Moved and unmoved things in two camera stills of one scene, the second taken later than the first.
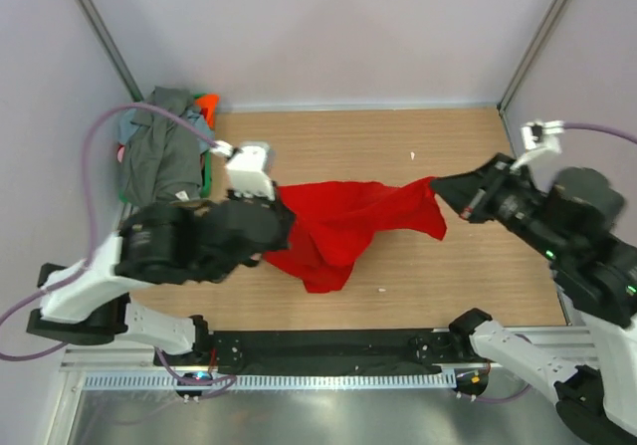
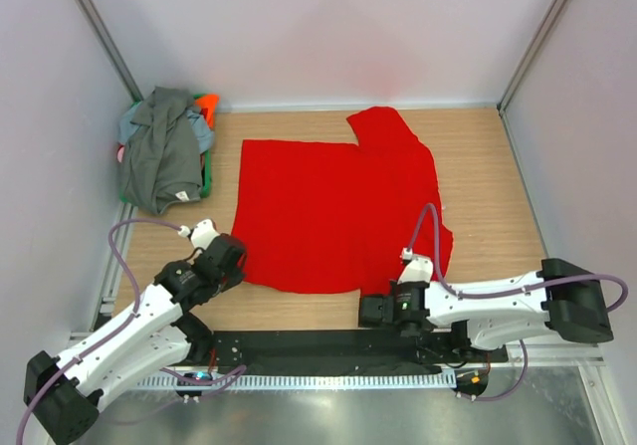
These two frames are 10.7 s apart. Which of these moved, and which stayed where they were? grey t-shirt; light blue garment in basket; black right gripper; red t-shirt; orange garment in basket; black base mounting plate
Moved: red t-shirt; black right gripper
Stayed: grey t-shirt; orange garment in basket; light blue garment in basket; black base mounting plate
